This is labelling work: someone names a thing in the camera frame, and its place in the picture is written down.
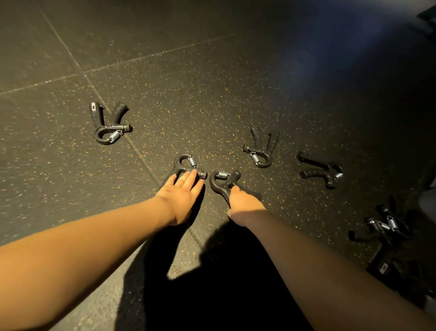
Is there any person's left hand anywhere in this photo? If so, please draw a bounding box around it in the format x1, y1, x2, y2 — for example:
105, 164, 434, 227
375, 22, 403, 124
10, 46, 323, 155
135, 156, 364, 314
155, 169, 205, 226

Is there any person's right hand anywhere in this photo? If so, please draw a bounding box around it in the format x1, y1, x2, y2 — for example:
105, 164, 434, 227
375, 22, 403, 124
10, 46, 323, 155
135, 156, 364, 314
227, 186, 266, 228

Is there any black hand grip strengthener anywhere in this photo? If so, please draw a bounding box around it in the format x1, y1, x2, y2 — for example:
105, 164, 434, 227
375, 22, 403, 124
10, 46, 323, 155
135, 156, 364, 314
89, 102, 133, 146
209, 170, 262, 206
163, 153, 208, 191
243, 127, 280, 169
296, 151, 344, 190

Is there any person's right forearm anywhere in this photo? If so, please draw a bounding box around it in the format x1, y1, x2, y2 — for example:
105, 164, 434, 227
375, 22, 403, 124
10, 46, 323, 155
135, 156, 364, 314
238, 209, 436, 331

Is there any person's left forearm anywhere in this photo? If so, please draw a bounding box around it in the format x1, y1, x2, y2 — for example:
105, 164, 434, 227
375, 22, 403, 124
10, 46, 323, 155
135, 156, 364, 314
0, 196, 175, 331

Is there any pile of black hand grippers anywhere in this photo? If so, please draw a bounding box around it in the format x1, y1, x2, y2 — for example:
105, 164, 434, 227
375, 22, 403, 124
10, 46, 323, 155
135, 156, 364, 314
347, 194, 436, 307

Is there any grey object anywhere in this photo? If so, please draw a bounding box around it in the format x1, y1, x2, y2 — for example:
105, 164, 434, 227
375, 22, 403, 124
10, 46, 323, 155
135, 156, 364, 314
419, 177, 436, 223

